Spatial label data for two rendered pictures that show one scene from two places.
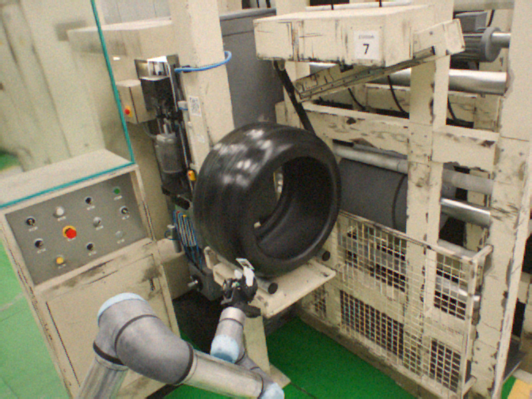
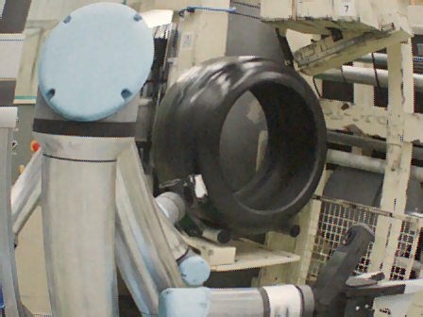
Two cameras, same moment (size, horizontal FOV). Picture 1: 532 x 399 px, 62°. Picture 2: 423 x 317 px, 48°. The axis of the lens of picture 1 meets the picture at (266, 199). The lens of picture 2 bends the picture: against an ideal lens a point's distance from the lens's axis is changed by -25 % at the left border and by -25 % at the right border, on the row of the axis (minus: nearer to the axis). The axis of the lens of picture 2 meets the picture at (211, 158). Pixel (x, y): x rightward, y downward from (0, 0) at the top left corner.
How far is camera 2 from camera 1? 0.75 m
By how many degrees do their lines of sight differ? 21
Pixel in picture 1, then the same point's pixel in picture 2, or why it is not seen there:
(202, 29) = not seen: outside the picture
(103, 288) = not seen: hidden behind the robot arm
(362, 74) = (349, 41)
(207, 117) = (197, 49)
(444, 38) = (397, 18)
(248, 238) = (210, 149)
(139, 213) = not seen: hidden behind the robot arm
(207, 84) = (206, 22)
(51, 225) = (26, 133)
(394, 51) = (366, 16)
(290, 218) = (264, 197)
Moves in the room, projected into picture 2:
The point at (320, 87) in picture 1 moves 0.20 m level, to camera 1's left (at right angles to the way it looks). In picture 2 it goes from (316, 55) to (265, 45)
